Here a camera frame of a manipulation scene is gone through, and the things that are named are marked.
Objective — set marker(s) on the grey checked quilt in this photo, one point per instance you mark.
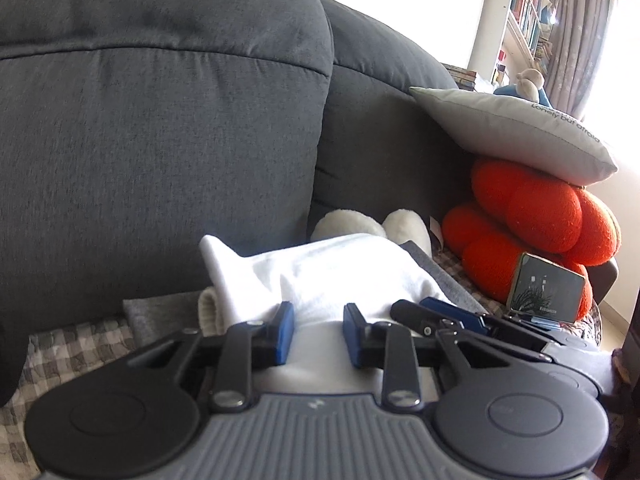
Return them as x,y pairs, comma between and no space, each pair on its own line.
60,355

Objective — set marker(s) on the smartphone on stand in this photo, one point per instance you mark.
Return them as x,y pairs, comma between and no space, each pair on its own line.
544,289

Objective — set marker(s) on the orange flower cushion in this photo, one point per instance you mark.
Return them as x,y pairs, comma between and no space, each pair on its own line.
517,209

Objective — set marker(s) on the grey folded cloth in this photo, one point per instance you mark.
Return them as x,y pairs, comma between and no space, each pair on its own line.
152,318

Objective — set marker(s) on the white plush toy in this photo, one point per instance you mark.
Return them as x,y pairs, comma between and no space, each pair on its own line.
400,226

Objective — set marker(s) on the blue plush toy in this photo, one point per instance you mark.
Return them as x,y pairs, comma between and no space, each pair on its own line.
528,85

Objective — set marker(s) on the white garment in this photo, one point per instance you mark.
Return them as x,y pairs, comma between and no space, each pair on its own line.
318,279

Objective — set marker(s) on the grey curtain left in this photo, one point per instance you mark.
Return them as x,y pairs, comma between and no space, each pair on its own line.
577,41

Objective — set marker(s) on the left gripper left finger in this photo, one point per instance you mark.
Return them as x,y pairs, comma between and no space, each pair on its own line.
243,348

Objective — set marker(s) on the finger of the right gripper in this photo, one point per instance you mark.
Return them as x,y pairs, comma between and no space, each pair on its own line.
455,312
424,321

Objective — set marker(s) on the white pillow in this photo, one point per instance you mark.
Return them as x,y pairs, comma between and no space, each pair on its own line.
520,131

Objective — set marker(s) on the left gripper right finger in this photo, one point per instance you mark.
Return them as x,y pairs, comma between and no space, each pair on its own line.
390,347

